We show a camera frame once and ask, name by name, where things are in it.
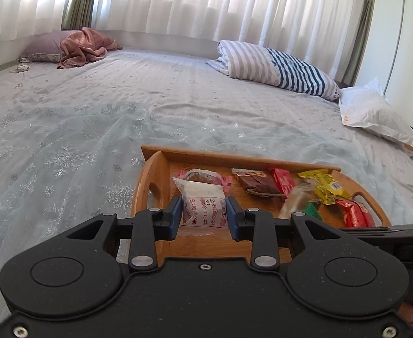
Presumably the purple pillow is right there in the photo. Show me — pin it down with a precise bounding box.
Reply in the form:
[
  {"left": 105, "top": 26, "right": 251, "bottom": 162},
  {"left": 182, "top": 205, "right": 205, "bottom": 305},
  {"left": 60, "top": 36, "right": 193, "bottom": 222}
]
[{"left": 17, "top": 30, "right": 74, "bottom": 63}]

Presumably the pale clear snack packet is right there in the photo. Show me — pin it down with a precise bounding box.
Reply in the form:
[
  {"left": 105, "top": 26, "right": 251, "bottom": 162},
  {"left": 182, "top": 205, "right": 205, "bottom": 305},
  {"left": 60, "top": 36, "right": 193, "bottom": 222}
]
[{"left": 279, "top": 179, "right": 314, "bottom": 221}]

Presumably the wooden tray with handles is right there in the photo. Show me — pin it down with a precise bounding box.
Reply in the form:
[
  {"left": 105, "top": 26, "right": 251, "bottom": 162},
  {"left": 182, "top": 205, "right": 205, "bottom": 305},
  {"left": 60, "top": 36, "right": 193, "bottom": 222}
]
[{"left": 131, "top": 144, "right": 392, "bottom": 268}]

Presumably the green snack packet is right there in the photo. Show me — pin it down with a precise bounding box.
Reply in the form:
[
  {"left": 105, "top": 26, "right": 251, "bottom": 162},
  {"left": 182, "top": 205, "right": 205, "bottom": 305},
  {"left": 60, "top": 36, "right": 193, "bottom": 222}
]
[{"left": 305, "top": 200, "right": 322, "bottom": 222}]

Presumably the green curtain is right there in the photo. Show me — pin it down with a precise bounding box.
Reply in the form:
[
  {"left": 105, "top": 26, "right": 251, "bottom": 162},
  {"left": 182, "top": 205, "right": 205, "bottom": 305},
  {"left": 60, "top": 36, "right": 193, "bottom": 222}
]
[
  {"left": 343, "top": 0, "right": 375, "bottom": 86},
  {"left": 61, "top": 0, "right": 101, "bottom": 31}
]

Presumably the red snack bar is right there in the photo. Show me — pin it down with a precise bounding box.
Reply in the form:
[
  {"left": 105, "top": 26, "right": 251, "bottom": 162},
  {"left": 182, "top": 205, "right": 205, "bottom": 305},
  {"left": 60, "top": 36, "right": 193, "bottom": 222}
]
[{"left": 267, "top": 166, "right": 296, "bottom": 198}]

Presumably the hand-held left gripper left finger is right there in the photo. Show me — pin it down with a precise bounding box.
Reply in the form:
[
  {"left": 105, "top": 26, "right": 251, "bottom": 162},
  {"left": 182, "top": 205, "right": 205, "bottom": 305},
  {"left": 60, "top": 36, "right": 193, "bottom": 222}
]
[{"left": 66, "top": 195, "right": 183, "bottom": 272}]

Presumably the white sheer curtain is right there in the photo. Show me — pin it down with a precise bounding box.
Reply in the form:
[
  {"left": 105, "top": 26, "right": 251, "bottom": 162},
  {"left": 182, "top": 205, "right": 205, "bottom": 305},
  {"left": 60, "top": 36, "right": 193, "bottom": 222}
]
[
  {"left": 0, "top": 0, "right": 75, "bottom": 50},
  {"left": 93, "top": 0, "right": 369, "bottom": 79}
]

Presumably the white wardrobe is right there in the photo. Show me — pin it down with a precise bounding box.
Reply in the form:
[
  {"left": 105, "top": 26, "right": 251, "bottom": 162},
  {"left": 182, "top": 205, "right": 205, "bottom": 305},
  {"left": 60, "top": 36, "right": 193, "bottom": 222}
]
[{"left": 354, "top": 0, "right": 413, "bottom": 138}]

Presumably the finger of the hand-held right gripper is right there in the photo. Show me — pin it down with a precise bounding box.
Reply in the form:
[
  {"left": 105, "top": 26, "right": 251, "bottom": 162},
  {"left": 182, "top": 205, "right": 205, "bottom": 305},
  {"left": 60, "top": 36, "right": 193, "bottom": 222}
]
[{"left": 339, "top": 226, "right": 402, "bottom": 236}]

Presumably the glossy red snack packet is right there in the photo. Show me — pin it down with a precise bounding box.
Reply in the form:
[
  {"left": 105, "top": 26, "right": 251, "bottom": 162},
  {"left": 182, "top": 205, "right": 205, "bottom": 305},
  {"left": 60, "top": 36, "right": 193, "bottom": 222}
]
[{"left": 334, "top": 198, "right": 376, "bottom": 228}]

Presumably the yellow snack packet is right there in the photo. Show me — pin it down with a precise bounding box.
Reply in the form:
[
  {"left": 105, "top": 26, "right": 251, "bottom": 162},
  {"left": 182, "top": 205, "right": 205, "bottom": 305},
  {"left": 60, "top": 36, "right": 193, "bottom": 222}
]
[{"left": 297, "top": 170, "right": 352, "bottom": 205}]

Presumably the white snack packet red print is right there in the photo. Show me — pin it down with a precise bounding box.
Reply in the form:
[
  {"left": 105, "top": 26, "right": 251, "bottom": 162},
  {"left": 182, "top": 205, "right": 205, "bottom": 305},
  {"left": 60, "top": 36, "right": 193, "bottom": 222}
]
[{"left": 172, "top": 177, "right": 227, "bottom": 229}]

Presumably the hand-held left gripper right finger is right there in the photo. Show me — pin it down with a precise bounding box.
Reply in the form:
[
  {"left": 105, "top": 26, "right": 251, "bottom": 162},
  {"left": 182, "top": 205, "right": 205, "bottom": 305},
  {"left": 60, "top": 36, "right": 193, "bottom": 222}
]
[{"left": 226, "top": 195, "right": 341, "bottom": 272}]

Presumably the pink crumpled cloth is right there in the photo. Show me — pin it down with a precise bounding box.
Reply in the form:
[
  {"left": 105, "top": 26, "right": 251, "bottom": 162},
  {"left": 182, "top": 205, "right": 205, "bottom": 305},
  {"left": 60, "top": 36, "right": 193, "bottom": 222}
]
[{"left": 57, "top": 27, "right": 123, "bottom": 70}]

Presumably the brown snack packet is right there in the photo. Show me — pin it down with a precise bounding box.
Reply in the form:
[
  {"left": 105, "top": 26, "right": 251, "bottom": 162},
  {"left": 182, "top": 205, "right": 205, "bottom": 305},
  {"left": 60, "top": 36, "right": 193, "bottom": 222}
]
[{"left": 231, "top": 168, "right": 285, "bottom": 197}]

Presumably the pink edged pastry packet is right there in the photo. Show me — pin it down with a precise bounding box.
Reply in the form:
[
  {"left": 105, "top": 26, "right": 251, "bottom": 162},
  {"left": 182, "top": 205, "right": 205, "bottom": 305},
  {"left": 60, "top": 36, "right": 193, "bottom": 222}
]
[{"left": 178, "top": 168, "right": 232, "bottom": 188}]

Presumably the striped pillow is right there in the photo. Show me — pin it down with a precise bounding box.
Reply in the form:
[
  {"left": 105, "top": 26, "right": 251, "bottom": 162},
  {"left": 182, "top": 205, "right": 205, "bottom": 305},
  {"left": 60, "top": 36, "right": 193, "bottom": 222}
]
[{"left": 205, "top": 40, "right": 341, "bottom": 100}]

